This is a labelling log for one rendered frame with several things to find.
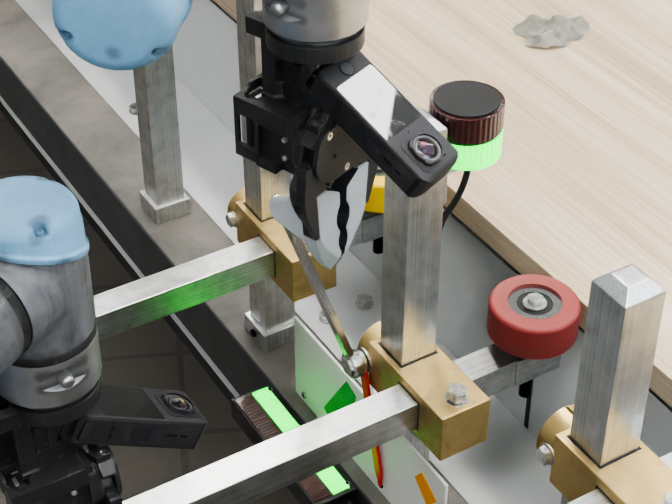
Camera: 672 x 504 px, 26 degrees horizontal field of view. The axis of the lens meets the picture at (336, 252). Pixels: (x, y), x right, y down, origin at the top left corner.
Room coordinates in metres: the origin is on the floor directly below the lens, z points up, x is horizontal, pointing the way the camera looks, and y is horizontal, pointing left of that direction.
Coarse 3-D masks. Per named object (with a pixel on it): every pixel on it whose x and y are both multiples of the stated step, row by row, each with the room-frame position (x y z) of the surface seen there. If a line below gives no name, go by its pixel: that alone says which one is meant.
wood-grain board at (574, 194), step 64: (384, 0) 1.53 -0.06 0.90; (448, 0) 1.53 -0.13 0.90; (512, 0) 1.53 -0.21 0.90; (576, 0) 1.53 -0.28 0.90; (640, 0) 1.53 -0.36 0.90; (384, 64) 1.39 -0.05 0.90; (448, 64) 1.39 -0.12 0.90; (512, 64) 1.39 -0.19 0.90; (576, 64) 1.39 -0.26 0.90; (640, 64) 1.39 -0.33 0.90; (512, 128) 1.26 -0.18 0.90; (576, 128) 1.26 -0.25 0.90; (640, 128) 1.26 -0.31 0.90; (448, 192) 1.16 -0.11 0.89; (512, 192) 1.15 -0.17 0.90; (576, 192) 1.15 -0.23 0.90; (640, 192) 1.15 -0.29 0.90; (512, 256) 1.07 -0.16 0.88; (576, 256) 1.05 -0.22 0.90; (640, 256) 1.05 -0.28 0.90
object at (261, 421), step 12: (240, 408) 1.05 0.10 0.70; (252, 408) 1.05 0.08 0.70; (252, 420) 1.03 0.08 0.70; (264, 420) 1.03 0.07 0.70; (264, 432) 1.02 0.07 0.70; (276, 432) 1.02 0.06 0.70; (300, 480) 0.95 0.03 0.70; (312, 480) 0.95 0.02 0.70; (312, 492) 0.94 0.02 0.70; (324, 492) 0.94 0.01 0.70
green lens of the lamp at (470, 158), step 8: (488, 144) 0.95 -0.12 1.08; (496, 144) 0.96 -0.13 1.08; (464, 152) 0.95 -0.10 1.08; (472, 152) 0.95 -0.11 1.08; (480, 152) 0.95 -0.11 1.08; (488, 152) 0.95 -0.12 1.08; (496, 152) 0.96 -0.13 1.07; (464, 160) 0.95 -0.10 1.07; (472, 160) 0.95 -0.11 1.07; (480, 160) 0.95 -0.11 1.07; (488, 160) 0.95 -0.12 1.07; (496, 160) 0.96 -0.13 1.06; (456, 168) 0.95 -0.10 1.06; (464, 168) 0.95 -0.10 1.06; (472, 168) 0.95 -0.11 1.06; (480, 168) 0.95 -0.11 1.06
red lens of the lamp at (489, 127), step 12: (444, 84) 1.00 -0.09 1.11; (432, 96) 0.98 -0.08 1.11; (432, 108) 0.97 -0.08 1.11; (504, 108) 0.97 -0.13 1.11; (444, 120) 0.95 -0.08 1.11; (456, 120) 0.95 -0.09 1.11; (468, 120) 0.95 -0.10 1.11; (480, 120) 0.95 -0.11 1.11; (492, 120) 0.95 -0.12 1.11; (456, 132) 0.95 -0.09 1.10; (468, 132) 0.95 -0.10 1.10; (480, 132) 0.95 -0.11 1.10; (492, 132) 0.95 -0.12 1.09
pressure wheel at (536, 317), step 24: (504, 288) 0.99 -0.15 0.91; (528, 288) 0.99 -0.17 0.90; (552, 288) 0.99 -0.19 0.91; (504, 312) 0.96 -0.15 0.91; (528, 312) 0.96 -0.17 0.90; (552, 312) 0.96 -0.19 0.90; (576, 312) 0.96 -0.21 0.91; (504, 336) 0.95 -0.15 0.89; (528, 336) 0.93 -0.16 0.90; (552, 336) 0.94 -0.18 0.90; (576, 336) 0.96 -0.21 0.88; (528, 384) 0.97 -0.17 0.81
